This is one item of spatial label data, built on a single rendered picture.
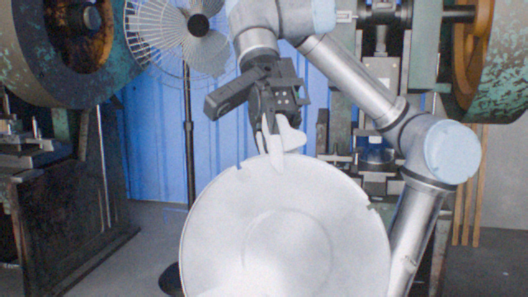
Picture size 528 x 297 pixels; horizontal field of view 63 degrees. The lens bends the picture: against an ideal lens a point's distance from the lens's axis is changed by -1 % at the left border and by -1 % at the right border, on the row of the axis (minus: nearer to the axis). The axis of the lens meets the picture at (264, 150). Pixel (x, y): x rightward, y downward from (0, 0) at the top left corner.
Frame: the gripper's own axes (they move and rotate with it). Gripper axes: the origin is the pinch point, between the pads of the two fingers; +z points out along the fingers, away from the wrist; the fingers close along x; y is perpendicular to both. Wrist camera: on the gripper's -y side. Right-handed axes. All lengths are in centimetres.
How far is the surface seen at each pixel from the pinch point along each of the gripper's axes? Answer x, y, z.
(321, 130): 110, 67, -75
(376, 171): 71, 62, -31
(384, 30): 50, 74, -80
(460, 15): 38, 99, -76
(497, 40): 21, 84, -46
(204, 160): 226, 28, -128
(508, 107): 41, 99, -36
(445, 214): 74, 85, -13
